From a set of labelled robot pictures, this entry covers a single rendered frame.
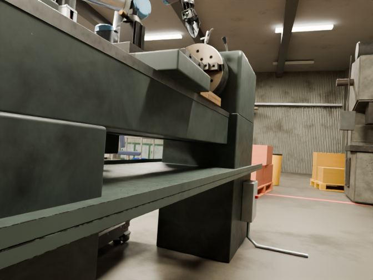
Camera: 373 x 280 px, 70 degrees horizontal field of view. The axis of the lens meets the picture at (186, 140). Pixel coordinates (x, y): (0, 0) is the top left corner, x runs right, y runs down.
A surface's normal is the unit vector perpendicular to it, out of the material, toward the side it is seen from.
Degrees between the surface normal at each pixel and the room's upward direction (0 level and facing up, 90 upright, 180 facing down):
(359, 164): 90
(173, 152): 90
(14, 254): 90
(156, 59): 90
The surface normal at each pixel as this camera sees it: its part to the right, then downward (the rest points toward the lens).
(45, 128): 0.92, 0.05
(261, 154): -0.44, -0.05
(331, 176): -0.20, -0.04
